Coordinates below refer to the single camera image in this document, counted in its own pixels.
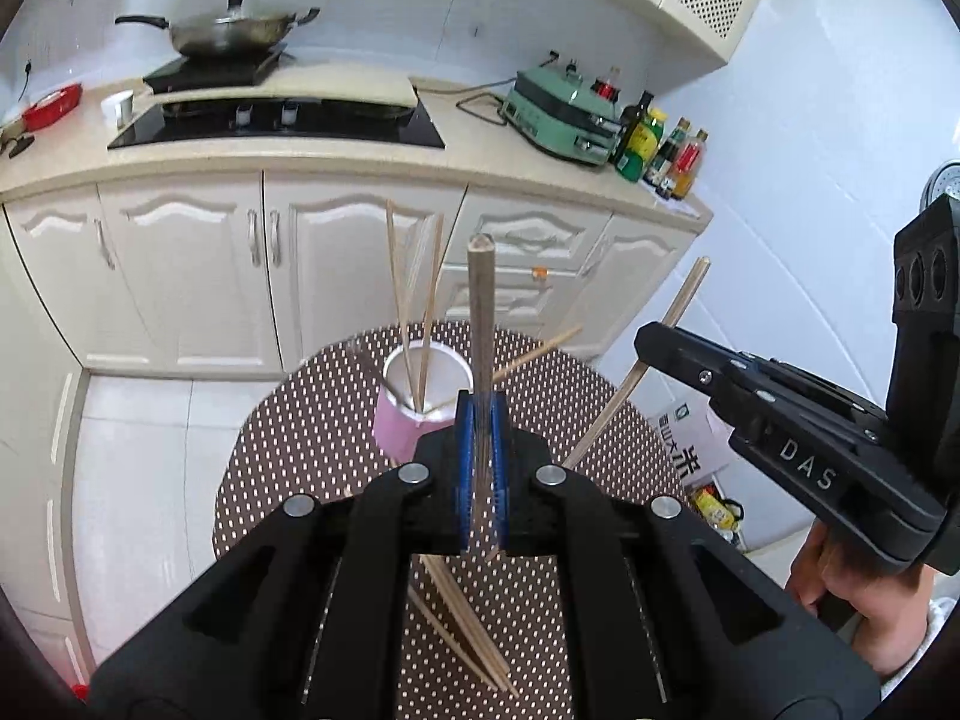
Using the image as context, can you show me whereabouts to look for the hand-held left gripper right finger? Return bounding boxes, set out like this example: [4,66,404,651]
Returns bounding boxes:
[489,396,882,720]

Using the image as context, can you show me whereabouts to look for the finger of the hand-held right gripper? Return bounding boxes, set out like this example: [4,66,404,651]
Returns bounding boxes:
[634,322,781,430]

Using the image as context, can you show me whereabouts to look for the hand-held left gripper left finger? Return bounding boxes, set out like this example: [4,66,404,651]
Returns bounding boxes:
[90,388,481,720]

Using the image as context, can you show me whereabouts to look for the single wooden chopstick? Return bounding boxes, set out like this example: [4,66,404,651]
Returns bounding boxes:
[491,326,584,383]
[416,214,445,410]
[561,256,712,470]
[465,234,502,563]

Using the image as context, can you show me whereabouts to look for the pink cup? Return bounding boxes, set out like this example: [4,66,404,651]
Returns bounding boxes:
[373,345,475,466]

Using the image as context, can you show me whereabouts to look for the bunch of wooden chopsticks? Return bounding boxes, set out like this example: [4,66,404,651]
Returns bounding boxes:
[405,551,522,695]

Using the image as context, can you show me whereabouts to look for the person's right forearm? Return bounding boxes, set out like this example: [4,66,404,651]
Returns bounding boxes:
[896,577,960,698]

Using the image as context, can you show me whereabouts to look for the person's right hand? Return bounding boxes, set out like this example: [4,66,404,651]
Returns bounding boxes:
[784,514,938,680]

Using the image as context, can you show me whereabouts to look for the white printed bag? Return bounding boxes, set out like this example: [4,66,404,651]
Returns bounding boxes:
[660,390,740,477]

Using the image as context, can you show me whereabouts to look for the yellow packets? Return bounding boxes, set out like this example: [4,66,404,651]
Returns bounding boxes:
[686,484,745,541]

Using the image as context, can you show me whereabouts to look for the brown polka dot tablecloth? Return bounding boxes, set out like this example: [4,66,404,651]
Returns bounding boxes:
[212,321,687,720]

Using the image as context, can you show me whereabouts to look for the orange sauce bottle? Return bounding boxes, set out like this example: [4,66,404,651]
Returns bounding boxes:
[667,129,710,200]

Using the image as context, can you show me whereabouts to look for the dark sauce bottle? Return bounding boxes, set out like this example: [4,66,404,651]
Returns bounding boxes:
[646,118,691,188]

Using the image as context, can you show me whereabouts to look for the yellow green bottle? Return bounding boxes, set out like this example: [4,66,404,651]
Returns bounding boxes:
[619,109,668,182]

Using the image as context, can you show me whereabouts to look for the dark green glass bottle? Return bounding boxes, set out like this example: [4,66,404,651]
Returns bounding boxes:
[613,90,655,166]

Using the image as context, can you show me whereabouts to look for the green electric cooker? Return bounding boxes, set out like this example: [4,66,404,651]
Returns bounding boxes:
[499,64,623,166]

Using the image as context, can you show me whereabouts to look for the round steel plate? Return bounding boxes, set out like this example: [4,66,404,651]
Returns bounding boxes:
[921,159,960,203]

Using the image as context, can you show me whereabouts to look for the black glass gas hob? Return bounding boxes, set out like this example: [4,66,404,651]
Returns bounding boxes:
[107,94,446,151]

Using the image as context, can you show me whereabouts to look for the beige board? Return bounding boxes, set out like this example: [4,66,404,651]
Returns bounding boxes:
[154,64,419,110]

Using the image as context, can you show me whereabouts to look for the black induction cooker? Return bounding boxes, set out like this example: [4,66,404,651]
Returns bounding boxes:
[142,45,295,95]

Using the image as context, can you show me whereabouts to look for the steel wok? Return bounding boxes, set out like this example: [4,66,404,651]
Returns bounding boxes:
[115,0,321,57]

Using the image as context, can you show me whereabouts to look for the glass wok lid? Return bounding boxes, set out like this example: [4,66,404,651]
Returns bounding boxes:
[176,0,293,38]

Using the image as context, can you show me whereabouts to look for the red plastic basket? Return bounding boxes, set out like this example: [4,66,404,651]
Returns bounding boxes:
[21,82,83,130]

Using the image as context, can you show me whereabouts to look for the black power cable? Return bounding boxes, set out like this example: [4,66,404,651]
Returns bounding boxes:
[456,52,560,128]

